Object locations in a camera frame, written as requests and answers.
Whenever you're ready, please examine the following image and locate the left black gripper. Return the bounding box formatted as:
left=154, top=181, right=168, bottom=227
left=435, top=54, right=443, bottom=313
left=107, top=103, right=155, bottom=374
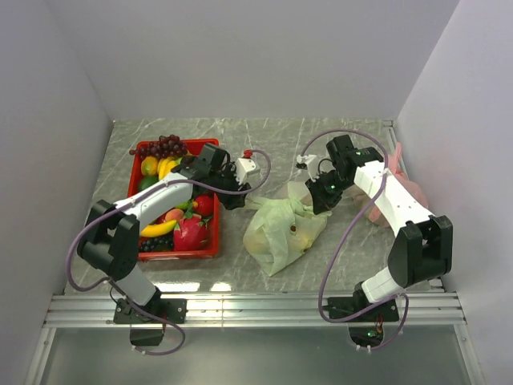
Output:
left=210, top=161, right=252, bottom=209

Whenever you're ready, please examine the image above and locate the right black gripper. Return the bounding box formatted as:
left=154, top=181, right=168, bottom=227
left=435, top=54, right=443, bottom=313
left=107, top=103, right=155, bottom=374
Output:
left=305, top=170, right=352, bottom=215

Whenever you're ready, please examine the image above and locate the green avocado print plastic bag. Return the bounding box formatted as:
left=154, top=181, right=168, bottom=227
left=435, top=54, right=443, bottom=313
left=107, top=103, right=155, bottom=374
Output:
left=243, top=181, right=331, bottom=277

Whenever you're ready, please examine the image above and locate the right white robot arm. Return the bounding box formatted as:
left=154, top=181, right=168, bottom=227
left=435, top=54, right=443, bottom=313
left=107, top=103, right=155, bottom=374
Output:
left=297, top=129, right=453, bottom=321

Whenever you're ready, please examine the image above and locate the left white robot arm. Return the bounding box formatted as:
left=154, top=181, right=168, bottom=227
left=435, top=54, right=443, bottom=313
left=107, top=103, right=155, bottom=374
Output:
left=68, top=144, right=260, bottom=322

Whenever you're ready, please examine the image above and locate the pink fake dragon fruit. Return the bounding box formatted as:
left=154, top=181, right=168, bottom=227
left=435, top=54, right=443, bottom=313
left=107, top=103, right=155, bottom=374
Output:
left=173, top=214, right=208, bottom=252

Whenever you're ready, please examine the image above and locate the fake peach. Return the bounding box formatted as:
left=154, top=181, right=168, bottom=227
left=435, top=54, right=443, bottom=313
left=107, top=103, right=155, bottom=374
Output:
left=164, top=208, right=184, bottom=222

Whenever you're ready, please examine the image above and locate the pink plastic bag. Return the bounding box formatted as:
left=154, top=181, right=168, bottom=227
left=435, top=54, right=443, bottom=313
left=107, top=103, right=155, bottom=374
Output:
left=349, top=144, right=431, bottom=234

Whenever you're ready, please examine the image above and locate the yellow fake banana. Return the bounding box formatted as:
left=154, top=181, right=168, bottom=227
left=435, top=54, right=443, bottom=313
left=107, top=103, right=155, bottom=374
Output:
left=140, top=220, right=177, bottom=238

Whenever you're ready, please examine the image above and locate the dark green fake avocado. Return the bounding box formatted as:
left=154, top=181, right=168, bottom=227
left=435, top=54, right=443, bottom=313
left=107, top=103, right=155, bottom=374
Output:
left=137, top=175, right=159, bottom=192

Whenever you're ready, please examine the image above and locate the red plastic crate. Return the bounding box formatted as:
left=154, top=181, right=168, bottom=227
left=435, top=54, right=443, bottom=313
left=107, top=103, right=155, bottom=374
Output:
left=127, top=138, right=220, bottom=262

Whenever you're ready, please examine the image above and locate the dark blue grape bunch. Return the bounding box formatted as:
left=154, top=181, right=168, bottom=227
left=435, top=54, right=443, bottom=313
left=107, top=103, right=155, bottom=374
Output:
left=139, top=236, right=174, bottom=253

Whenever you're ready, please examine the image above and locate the purple grape bunch top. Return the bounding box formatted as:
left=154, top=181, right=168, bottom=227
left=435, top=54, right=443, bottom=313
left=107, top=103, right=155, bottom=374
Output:
left=129, top=135, right=188, bottom=160

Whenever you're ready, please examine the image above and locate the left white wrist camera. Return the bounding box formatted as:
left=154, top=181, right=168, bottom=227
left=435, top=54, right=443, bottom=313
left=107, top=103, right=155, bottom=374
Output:
left=235, top=149, right=260, bottom=185

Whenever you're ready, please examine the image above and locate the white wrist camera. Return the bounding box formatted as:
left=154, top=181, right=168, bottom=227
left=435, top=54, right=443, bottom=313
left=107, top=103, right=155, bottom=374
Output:
left=296, top=155, right=319, bottom=181
left=235, top=149, right=260, bottom=185

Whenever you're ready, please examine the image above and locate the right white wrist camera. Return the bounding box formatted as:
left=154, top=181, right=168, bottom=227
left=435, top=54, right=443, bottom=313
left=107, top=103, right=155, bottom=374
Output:
left=296, top=155, right=319, bottom=181

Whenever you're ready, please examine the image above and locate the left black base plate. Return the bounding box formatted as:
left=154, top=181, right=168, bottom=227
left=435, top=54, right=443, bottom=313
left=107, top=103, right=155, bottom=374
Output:
left=112, top=298, right=187, bottom=350

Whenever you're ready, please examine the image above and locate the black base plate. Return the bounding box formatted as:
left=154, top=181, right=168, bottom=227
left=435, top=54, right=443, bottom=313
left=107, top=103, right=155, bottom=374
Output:
left=322, top=294, right=404, bottom=351
left=112, top=298, right=187, bottom=350

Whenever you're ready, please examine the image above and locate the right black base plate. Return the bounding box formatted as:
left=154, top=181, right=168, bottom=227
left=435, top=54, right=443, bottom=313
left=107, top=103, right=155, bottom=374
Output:
left=322, top=294, right=404, bottom=351

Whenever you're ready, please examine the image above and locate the aluminium rail frame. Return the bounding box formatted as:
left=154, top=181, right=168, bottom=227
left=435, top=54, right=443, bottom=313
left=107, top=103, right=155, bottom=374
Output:
left=23, top=119, right=486, bottom=385

